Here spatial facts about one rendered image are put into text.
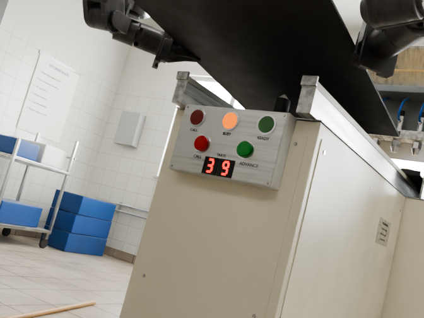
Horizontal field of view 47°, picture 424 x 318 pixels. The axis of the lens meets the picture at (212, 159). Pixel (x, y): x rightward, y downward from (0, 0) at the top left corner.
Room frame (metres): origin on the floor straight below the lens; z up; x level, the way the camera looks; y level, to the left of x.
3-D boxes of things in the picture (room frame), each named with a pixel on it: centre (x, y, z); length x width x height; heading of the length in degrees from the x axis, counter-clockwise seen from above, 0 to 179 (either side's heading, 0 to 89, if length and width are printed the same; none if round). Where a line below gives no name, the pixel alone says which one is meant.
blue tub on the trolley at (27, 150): (4.61, 1.84, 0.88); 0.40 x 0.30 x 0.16; 63
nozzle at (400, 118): (1.49, -0.54, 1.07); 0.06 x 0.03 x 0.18; 144
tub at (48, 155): (4.97, 1.71, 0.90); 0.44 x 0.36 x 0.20; 69
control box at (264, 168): (0.94, -0.02, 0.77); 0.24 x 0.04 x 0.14; 54
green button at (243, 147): (0.89, -0.05, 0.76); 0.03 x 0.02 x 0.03; 54
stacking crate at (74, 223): (5.59, 1.25, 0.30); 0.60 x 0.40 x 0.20; 150
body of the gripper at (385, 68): (0.78, -0.23, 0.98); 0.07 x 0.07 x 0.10; 10
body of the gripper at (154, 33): (1.08, 0.20, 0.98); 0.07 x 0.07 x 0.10; 11
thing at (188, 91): (1.82, -0.48, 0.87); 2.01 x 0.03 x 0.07; 144
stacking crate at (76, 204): (5.59, 1.25, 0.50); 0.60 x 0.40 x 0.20; 152
